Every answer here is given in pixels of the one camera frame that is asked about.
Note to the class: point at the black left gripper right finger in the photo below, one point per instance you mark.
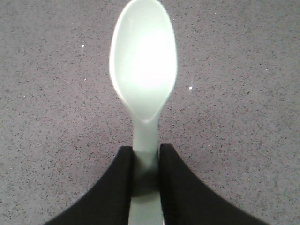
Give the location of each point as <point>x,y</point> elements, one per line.
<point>186,200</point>

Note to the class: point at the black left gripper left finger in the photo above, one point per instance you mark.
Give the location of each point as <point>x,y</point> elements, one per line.
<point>108,201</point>

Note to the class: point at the pale green plastic spoon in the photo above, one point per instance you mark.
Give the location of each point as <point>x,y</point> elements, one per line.
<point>143,69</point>

